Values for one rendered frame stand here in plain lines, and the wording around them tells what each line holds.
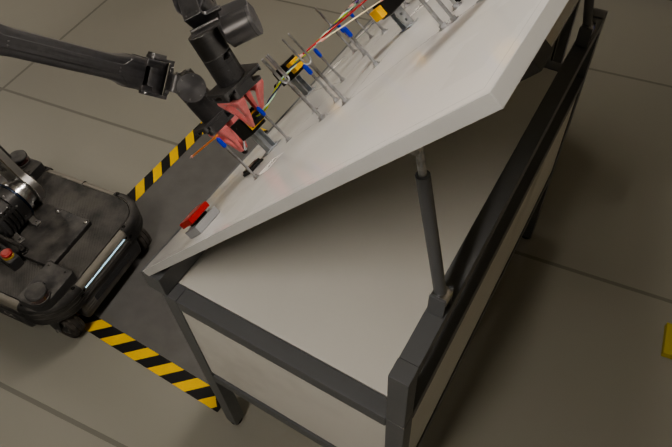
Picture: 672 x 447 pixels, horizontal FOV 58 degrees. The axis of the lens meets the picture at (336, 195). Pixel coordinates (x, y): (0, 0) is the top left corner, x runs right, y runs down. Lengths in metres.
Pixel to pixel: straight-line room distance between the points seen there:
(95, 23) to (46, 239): 1.74
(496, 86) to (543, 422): 1.72
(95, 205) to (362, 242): 1.28
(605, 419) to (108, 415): 1.59
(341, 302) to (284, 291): 0.13
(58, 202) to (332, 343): 1.48
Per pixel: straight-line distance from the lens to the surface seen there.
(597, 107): 3.09
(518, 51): 0.55
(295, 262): 1.40
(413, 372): 1.05
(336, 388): 1.26
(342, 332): 1.31
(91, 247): 2.32
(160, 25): 3.66
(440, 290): 1.05
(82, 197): 2.48
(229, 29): 1.13
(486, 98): 0.51
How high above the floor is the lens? 1.96
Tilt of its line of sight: 50 degrees down
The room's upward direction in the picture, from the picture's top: 4 degrees counter-clockwise
